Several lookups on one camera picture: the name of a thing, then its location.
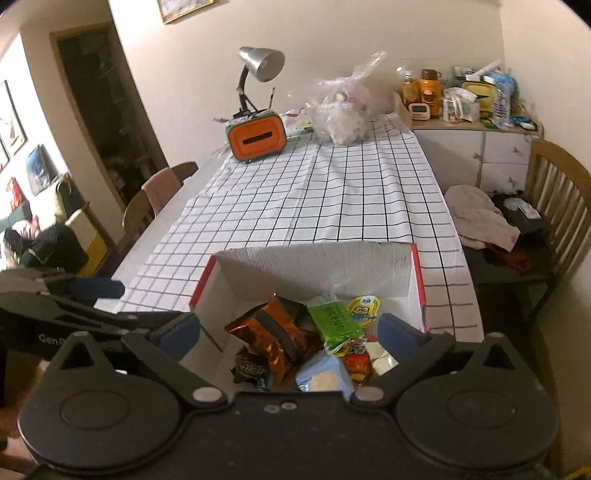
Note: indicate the white patterned packet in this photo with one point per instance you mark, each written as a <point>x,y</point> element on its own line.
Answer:
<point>298,124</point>

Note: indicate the pen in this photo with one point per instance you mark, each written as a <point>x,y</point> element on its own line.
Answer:
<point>272,98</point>

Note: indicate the green snack packet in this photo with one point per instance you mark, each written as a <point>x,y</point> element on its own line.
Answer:
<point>334,321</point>

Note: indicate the blue plastic packet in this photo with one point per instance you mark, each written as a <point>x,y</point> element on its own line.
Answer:
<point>505,81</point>

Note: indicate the white tube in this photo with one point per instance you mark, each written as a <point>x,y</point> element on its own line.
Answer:
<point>485,68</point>

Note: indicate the pale yellow snack packet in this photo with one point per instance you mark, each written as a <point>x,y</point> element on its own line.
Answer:
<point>381,357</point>

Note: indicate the clear water bottle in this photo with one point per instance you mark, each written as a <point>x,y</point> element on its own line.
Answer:
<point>502,108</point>

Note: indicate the dark wooden doorway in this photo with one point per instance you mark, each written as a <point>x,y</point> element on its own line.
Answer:
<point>106,115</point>

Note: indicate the brown wooden chair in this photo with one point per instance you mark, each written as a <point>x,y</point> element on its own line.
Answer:
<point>184,170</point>
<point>136,217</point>

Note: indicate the dark framed wall picture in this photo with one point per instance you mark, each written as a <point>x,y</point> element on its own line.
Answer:
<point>11,120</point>

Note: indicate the light blue biscuit packet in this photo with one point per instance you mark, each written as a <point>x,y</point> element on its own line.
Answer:
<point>318,376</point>

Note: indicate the white checked tablecloth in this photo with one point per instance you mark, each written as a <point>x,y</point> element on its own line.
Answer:
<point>323,194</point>

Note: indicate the blue wall poster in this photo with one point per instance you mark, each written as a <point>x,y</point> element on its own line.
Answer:
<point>41,168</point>

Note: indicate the brown foil snack packet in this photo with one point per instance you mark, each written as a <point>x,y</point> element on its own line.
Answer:
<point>258,332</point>

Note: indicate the orange tissue box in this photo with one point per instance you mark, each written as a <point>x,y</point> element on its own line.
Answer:
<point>256,138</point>

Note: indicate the slatted wooden chair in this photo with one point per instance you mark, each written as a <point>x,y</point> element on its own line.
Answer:
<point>554,184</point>

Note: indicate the beige cloth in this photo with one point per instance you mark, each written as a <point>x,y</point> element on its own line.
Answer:
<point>475,212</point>

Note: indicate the red snack packet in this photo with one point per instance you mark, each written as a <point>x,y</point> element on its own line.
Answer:
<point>358,364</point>

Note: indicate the white cardboard box red edges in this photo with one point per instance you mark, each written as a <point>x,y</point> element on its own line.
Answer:
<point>314,272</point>

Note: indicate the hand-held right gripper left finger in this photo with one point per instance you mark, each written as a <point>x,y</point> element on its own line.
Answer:
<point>182,330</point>

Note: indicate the green tissue pack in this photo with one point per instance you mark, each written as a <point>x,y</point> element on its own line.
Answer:
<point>466,110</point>

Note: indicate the dark chocolate bar wrapper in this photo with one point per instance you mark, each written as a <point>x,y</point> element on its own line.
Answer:
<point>249,369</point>

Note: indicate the black pouch white label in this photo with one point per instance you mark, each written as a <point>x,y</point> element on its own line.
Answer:
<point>531,224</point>

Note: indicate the gold framed food picture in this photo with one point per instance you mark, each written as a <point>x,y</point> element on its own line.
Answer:
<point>184,9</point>

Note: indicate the yellow cartoon snack packet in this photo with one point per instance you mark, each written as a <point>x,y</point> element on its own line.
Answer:
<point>362,309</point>

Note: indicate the silver desk lamp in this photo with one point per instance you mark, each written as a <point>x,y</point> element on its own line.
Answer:
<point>263,62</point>

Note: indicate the white drawer cabinet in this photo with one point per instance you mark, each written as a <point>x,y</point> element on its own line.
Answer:
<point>452,152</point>

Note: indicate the small white timer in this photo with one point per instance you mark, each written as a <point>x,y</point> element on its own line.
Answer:
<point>420,112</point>

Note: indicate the pale tote bag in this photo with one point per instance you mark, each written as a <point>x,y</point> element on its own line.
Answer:
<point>69,198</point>

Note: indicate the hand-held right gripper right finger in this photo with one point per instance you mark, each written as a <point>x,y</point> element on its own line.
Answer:
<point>392,333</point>

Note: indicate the dark red cloth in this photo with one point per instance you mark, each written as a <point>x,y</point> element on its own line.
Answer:
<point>508,258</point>

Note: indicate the clear plastic bag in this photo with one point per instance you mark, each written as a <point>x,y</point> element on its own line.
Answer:
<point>339,120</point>

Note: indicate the yellow cushioned chair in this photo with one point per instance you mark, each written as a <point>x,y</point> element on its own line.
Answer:
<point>90,235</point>

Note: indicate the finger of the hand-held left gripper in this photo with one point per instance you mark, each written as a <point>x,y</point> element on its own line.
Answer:
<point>97,288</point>
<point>134,319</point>

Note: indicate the orange thermos bottle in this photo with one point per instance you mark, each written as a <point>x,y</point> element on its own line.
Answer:
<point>429,94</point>

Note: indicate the black bag green trim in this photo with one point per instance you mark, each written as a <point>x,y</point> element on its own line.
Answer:
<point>55,251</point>

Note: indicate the yellow liquid bottle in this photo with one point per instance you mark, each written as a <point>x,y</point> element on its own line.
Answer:
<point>410,92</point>

